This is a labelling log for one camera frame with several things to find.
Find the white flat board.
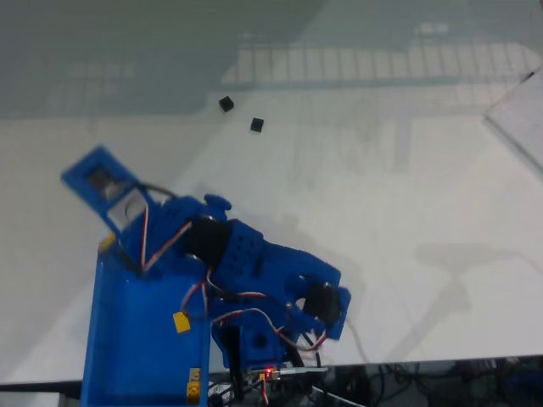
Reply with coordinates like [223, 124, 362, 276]
[483, 65, 543, 179]

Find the red white black servo wire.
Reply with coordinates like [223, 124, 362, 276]
[180, 270, 330, 354]
[137, 202, 194, 273]

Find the blue plastic bin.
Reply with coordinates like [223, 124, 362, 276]
[81, 243, 213, 407]

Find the blue camera mount with camera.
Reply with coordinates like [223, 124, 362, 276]
[59, 144, 149, 233]

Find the motor controller board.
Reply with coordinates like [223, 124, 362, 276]
[247, 366, 284, 383]

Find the black cable tangle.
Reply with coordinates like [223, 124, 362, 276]
[326, 358, 543, 407]

